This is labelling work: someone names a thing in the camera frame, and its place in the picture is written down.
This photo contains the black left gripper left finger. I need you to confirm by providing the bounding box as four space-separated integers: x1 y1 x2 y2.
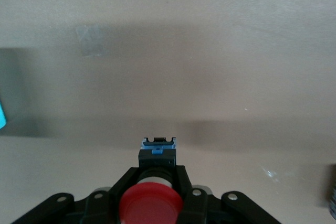
12 166 140 224

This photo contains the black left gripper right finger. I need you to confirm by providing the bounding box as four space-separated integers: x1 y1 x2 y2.
172 165 282 224

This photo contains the red push button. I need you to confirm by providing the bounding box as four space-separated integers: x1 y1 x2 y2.
118 136 184 224

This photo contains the cyan plastic bin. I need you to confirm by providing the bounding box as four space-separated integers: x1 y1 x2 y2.
0 95 7 130

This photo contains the dark red cylindrical capacitor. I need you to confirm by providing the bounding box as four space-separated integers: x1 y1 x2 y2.
327 164 336 214

